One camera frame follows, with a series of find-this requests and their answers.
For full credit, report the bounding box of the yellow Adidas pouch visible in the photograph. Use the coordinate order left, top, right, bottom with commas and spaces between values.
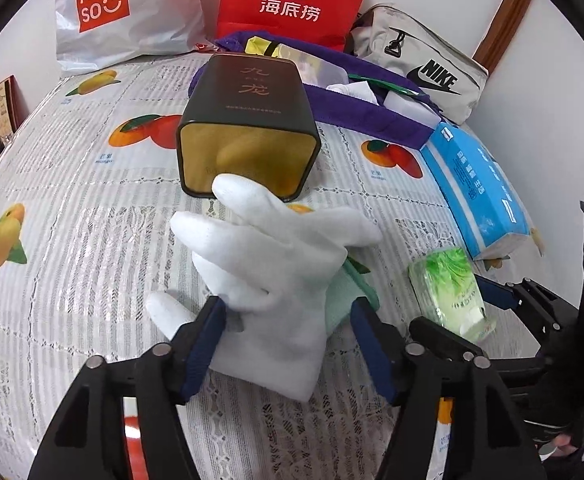
244, 36, 283, 58

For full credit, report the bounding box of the white Miniso plastic bag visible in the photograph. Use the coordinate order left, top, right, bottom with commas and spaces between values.
56, 0, 207, 76

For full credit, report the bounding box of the person's right hand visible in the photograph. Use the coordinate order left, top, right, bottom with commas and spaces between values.
551, 434, 577, 458

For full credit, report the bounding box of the dark green tea tin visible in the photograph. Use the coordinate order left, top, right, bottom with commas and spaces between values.
176, 53, 321, 202

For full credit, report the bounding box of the green tissue packet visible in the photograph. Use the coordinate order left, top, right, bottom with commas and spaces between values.
408, 247, 496, 344

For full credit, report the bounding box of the white glove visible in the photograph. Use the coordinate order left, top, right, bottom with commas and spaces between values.
170, 174, 382, 402

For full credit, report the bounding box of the brown wooden door frame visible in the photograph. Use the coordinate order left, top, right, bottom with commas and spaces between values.
473, 0, 532, 74

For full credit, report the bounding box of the grey Nike waist bag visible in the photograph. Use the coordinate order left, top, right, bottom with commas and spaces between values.
350, 4, 488, 125

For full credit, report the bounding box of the blue tissue pack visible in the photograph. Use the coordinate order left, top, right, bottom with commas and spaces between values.
420, 122, 531, 260

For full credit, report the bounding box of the purple towel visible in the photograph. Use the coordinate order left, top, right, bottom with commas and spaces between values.
215, 30, 432, 150

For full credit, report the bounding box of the green sachet packet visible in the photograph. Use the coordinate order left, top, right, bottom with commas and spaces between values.
347, 74, 424, 99

